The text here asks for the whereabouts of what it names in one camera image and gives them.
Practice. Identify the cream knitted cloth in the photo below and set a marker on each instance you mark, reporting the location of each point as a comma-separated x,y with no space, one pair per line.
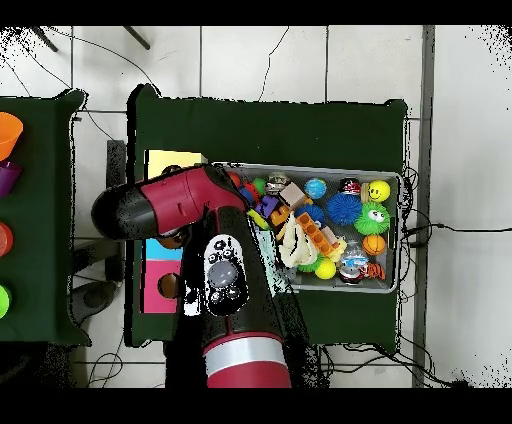
294,248

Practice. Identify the orange toy brick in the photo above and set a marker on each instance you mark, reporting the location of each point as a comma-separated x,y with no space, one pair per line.
318,236

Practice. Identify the blue-label plastic bottle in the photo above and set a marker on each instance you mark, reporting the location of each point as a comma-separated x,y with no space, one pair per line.
354,264

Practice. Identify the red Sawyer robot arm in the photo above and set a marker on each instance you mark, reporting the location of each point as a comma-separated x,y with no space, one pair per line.
172,200

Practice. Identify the wooden box with three holes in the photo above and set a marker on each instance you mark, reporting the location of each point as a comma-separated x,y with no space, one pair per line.
160,288

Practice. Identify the shallow mesh bin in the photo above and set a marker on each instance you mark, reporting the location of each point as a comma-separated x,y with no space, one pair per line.
372,284

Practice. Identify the plain wooden block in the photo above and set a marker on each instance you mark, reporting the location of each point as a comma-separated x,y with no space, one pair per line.
292,194

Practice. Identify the dark green tablecloth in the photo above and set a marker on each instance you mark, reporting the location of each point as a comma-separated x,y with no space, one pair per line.
40,260
260,132

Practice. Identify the blue spiky ball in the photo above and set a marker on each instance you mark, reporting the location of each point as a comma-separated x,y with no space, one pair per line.
344,208

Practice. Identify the green spiky ball with eyes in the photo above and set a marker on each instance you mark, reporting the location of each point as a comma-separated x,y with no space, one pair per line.
370,224

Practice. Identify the small orange basketball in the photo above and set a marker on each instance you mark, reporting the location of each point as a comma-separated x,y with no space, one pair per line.
374,245

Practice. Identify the yellow smiley ball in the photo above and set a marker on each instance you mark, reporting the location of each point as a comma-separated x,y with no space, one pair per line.
378,191

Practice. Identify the black upright bar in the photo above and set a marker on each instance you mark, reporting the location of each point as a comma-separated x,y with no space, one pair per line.
116,160

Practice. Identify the black tripod leg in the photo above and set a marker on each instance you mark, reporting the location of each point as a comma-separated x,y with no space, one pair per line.
44,38
136,38

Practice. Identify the purple plastic cup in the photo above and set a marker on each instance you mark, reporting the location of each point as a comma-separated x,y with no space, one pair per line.
8,178

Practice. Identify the orange plastic bowl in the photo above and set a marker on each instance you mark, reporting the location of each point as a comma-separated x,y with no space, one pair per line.
8,134

